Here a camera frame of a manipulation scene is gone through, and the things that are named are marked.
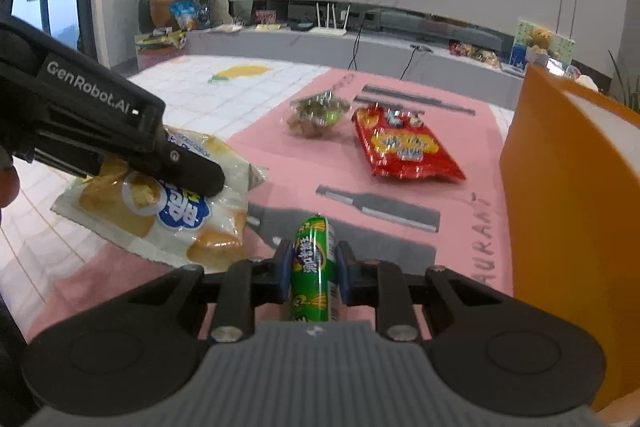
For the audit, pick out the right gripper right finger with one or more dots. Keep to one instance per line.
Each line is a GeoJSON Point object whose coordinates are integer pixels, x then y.
{"type": "Point", "coordinates": [381, 286]}

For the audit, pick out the pink storage basket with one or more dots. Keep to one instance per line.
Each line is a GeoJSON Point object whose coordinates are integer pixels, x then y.
{"type": "Point", "coordinates": [151, 53]}

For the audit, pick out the white bread snack bag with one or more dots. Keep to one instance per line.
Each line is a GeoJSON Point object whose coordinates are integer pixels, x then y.
{"type": "Point", "coordinates": [162, 222]}

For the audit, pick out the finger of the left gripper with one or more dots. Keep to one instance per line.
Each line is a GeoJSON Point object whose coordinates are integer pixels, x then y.
{"type": "Point", "coordinates": [166, 160]}

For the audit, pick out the golden vase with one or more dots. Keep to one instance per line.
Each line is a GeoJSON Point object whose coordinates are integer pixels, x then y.
{"type": "Point", "coordinates": [161, 15]}

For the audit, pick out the brown teddy bear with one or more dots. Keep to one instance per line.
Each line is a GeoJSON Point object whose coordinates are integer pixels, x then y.
{"type": "Point", "coordinates": [538, 42]}

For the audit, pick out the pink restaurant table mat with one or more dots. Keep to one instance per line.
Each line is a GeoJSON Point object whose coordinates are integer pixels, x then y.
{"type": "Point", "coordinates": [53, 268]}

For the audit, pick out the orange cardboard box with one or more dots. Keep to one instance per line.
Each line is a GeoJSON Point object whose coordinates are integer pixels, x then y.
{"type": "Point", "coordinates": [570, 173]}

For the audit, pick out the red chips bag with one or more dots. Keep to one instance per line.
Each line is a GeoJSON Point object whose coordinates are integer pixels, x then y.
{"type": "Point", "coordinates": [398, 145]}

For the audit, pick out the green sausage stick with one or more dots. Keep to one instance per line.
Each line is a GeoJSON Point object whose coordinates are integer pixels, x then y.
{"type": "Point", "coordinates": [314, 277]}

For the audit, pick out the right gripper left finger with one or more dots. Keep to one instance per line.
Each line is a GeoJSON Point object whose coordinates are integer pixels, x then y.
{"type": "Point", "coordinates": [247, 285]}

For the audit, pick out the grey tv console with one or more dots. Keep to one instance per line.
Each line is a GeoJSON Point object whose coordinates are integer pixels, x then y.
{"type": "Point", "coordinates": [422, 63]}

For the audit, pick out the blue snack bag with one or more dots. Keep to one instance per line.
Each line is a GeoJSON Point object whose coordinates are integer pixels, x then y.
{"type": "Point", "coordinates": [185, 12]}

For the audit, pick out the white wifi router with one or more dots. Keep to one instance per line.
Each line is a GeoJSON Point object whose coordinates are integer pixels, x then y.
{"type": "Point", "coordinates": [330, 21]}

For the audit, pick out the clear nut snack packet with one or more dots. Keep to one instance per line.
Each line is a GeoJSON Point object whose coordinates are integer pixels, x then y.
{"type": "Point", "coordinates": [316, 114]}

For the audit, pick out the tall potted plant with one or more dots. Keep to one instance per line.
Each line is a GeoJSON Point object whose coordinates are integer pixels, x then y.
{"type": "Point", "coordinates": [624, 87]}

